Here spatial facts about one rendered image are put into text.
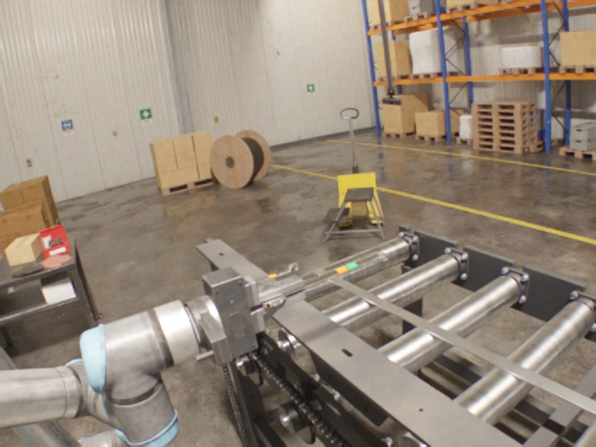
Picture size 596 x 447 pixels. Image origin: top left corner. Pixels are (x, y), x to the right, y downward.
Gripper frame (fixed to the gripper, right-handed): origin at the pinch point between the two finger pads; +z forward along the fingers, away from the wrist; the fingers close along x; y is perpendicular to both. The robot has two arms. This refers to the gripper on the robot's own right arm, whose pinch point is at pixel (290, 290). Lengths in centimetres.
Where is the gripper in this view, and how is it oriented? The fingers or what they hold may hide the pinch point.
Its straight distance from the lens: 67.1
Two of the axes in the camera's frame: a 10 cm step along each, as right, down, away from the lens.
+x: 1.3, 9.4, 3.2
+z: 8.5, -2.7, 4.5
